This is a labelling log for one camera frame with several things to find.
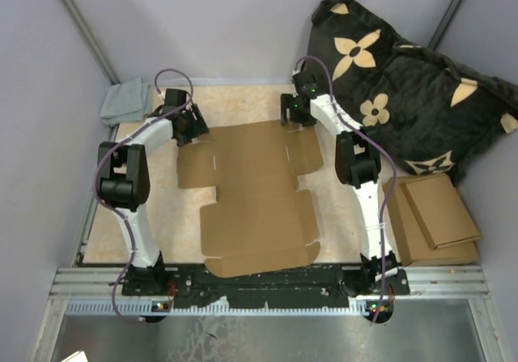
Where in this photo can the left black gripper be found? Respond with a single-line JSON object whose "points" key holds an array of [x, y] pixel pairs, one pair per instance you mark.
{"points": [[198, 127]]}

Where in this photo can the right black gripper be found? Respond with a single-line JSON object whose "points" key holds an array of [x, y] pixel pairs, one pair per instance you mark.
{"points": [[288, 102]]}

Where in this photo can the brown cardboard box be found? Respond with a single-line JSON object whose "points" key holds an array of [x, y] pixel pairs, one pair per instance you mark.
{"points": [[261, 220]]}

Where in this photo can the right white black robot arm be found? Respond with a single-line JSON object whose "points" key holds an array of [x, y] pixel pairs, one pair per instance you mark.
{"points": [[357, 164]]}

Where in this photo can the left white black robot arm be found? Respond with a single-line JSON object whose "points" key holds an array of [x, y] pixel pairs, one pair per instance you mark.
{"points": [[123, 186]]}

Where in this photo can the small flat cardboard box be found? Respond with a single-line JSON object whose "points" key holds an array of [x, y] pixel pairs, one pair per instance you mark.
{"points": [[440, 212]]}

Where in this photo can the large flat cardboard box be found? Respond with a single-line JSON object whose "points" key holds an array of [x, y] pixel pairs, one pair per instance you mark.
{"points": [[411, 244]]}

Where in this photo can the grey folded cloth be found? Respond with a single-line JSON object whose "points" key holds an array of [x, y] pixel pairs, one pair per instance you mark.
{"points": [[127, 102]]}

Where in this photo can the black floral plush cushion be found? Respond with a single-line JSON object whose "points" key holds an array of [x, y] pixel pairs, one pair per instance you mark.
{"points": [[433, 115]]}

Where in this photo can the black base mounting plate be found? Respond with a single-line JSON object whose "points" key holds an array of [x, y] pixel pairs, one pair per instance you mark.
{"points": [[192, 285]]}

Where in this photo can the white paper corner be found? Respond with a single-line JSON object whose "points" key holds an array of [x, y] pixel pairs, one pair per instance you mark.
{"points": [[78, 356]]}

